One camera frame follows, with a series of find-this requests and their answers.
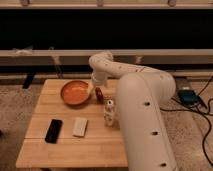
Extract white horizontal rail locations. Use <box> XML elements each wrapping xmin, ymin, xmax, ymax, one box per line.
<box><xmin>0</xmin><ymin>49</ymin><xmax>213</xmax><ymax>66</ymax></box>

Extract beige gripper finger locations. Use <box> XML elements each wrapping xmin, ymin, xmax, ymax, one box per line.
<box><xmin>87</xmin><ymin>82</ymin><xmax>95</xmax><ymax>96</ymax></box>

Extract black cable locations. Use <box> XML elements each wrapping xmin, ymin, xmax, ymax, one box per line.
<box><xmin>160</xmin><ymin>75</ymin><xmax>213</xmax><ymax>168</ymax></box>

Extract orange ceramic bowl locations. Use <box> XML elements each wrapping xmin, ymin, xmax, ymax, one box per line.
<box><xmin>60</xmin><ymin>80</ymin><xmax>90</xmax><ymax>106</ymax></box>

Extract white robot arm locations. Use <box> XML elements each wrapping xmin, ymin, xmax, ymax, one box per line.
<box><xmin>89</xmin><ymin>51</ymin><xmax>178</xmax><ymax>171</ymax></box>

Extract small white bottle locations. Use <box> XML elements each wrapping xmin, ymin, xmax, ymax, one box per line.
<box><xmin>104</xmin><ymin>100</ymin><xmax>115</xmax><ymax>127</ymax></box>

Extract blue power adapter box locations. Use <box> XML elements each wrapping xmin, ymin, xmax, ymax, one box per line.
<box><xmin>178</xmin><ymin>89</ymin><xmax>198</xmax><ymax>105</ymax></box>

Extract black remote control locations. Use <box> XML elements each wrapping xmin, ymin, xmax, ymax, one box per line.
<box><xmin>45</xmin><ymin>119</ymin><xmax>62</xmax><ymax>143</ymax></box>

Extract white rectangular block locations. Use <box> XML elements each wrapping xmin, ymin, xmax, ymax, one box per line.
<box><xmin>72</xmin><ymin>117</ymin><xmax>88</xmax><ymax>137</ymax></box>

